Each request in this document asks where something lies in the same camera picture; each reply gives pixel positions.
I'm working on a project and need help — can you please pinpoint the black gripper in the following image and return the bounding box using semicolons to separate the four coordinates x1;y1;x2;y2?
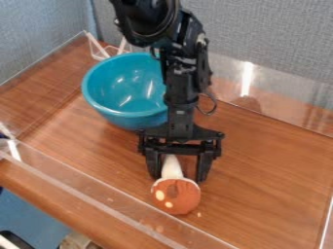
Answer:
138;124;225;184

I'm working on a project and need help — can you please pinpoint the brown toy mushroom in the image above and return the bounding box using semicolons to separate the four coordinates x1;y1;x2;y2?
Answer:
151;155;202;215

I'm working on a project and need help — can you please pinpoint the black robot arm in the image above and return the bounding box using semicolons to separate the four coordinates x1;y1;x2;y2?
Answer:
110;0;225;183

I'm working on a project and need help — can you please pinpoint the blue plastic bowl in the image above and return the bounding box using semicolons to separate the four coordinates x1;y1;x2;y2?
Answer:
80;53;167;130

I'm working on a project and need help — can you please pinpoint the clear acrylic back barrier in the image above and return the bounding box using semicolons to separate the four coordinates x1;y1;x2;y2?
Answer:
210;53;333;137

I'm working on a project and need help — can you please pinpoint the clear acrylic barrier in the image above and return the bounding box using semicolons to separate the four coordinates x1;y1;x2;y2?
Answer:
210;53;333;137
0;139;239;249

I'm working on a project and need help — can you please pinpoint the clear acrylic front barrier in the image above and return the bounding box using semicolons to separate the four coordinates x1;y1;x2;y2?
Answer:
0;139;239;249

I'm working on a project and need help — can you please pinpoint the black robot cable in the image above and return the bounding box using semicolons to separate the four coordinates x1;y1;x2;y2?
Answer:
195;90;218;117

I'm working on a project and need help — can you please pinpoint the clear acrylic corner bracket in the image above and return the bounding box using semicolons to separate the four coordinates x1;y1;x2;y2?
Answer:
84;31;132;61

